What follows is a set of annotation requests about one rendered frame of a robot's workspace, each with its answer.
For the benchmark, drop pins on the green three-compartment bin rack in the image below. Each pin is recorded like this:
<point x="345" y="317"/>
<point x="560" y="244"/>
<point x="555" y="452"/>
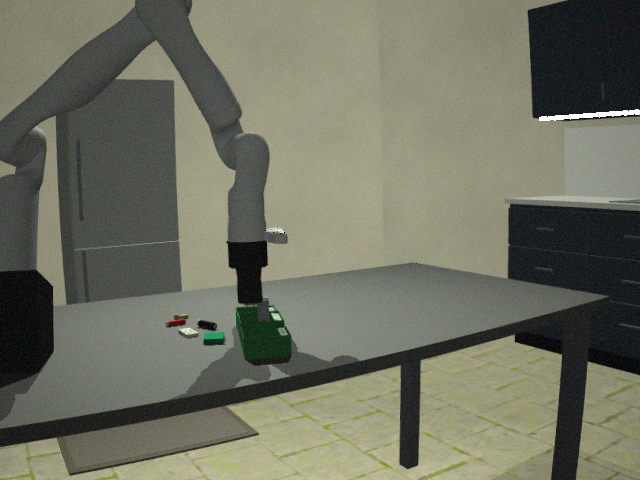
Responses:
<point x="261" y="339"/>

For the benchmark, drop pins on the white domino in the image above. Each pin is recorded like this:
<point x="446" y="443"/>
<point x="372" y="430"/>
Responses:
<point x="188" y="332"/>

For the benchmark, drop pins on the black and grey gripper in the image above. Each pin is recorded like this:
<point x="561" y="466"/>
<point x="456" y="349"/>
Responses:
<point x="247" y="253"/>

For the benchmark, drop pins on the black aa battery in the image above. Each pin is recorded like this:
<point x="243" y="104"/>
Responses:
<point x="207" y="324"/>

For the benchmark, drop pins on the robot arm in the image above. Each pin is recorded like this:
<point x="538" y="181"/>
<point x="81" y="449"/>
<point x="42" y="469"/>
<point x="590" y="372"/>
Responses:
<point x="81" y="78"/>

